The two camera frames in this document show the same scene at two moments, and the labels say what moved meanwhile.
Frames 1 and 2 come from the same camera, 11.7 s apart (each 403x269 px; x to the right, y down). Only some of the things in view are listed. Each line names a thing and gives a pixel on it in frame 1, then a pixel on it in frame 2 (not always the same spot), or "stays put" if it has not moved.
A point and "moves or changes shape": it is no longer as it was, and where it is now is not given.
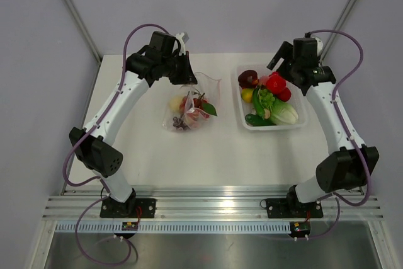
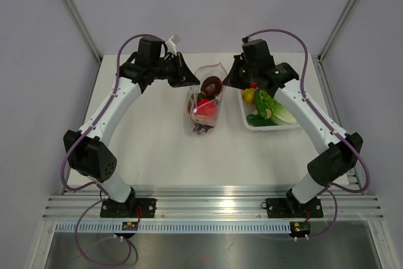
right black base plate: (285, 208) stays put
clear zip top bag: (192, 106) moves or changes shape
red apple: (276, 82) moves or changes shape
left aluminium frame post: (74, 12) stays put
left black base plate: (131, 208) stays put
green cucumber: (259, 109) stays put
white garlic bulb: (267, 113) stays put
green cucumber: (254, 120) stays put
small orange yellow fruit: (246, 94) stays put
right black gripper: (284, 52) -> (232, 80)
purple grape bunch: (179, 123) -> (198, 127)
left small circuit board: (130, 225) stays put
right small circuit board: (300, 229) stays put
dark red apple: (248, 79) moves or changes shape
